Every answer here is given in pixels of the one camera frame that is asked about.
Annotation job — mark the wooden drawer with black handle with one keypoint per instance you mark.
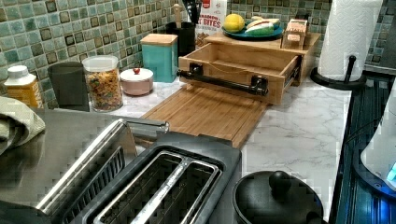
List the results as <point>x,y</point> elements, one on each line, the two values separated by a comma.
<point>260,74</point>

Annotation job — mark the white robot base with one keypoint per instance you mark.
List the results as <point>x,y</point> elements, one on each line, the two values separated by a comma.
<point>376,162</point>

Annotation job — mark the bamboo cutting board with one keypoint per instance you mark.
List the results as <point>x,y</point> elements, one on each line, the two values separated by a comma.
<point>198,111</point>

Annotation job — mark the pink bowl with white lid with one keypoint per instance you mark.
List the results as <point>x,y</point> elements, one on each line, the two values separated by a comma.
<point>136,81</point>

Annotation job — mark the teal canister with wooden lid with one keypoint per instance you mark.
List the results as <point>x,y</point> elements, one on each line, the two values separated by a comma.
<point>160,56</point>

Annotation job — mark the black utensil holder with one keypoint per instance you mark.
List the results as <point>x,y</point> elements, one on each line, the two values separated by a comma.
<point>185,36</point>

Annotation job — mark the black two-slot toaster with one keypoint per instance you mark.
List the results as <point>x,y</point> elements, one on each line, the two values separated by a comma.
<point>179,179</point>

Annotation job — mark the glass jar of cereal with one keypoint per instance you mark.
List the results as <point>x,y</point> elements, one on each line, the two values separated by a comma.
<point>103,82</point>

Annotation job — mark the yellow lemon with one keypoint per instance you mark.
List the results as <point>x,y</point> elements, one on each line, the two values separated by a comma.
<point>233,23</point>

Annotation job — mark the red and white cereal box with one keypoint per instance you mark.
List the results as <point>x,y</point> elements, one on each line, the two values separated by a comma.
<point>212,15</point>

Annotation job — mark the black spatula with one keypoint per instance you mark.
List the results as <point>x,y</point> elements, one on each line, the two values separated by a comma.
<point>193,8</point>

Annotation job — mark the toy sandwich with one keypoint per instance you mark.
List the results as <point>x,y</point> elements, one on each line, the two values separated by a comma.
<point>261,26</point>

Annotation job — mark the wooden spoon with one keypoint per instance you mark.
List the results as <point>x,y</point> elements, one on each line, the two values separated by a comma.
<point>176,8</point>

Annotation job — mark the black pot lid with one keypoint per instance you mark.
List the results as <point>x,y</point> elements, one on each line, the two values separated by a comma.
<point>267,197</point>

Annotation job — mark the blue plate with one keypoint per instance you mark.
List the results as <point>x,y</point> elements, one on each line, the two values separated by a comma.
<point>243,36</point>

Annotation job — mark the small wooden toast rack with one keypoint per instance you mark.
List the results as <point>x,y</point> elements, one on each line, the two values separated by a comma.
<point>294,35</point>

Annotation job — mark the black paper towel holder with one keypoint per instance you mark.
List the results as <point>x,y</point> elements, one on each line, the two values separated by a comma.
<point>346,84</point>

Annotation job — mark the dark grey cup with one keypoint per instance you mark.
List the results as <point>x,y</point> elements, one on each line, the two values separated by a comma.
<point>68,83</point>

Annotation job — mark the beige folded cloth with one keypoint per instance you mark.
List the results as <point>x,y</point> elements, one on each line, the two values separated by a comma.
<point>19,123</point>

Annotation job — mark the paper towel roll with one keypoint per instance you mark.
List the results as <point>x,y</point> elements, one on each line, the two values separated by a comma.
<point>349,32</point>

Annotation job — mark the yellow bottle with white cap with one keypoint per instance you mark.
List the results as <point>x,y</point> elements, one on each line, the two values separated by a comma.
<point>23,86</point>

